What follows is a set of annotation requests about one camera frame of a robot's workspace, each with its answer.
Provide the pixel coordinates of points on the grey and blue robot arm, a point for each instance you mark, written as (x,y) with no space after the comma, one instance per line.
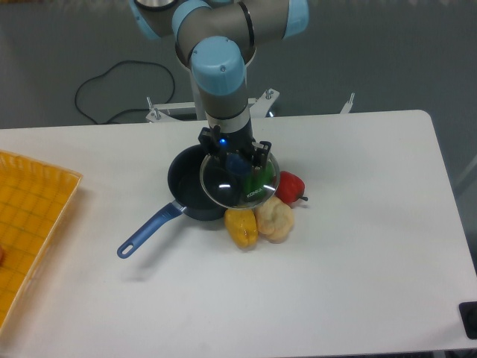
(215,40)

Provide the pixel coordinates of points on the green bell pepper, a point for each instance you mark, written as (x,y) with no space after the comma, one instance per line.
(256,185)

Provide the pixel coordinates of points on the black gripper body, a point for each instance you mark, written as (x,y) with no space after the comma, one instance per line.
(234,135)

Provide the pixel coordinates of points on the dark blue saucepan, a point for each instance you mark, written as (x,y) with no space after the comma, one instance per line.
(189,199)

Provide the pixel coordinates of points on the yellow bell pepper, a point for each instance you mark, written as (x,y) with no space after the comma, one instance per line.
(242,228)

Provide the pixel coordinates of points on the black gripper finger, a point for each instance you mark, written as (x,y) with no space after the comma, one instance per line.
(260,154)
(209,140)

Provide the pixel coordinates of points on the yellow plastic basket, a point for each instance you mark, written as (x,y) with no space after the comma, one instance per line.
(34,198)

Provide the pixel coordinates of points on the glass lid with blue knob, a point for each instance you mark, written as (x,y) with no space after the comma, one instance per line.
(222,179)

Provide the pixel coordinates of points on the beige bread roll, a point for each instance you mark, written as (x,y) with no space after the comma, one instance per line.
(274,220)

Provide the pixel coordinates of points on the red bell pepper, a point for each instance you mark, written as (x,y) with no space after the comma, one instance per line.
(291,188)

